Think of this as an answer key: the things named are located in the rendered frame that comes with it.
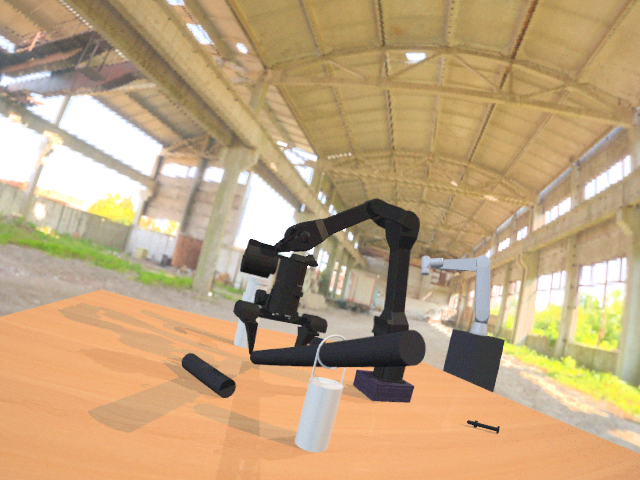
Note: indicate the white cylinder with loop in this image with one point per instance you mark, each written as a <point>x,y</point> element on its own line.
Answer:
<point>319,409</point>

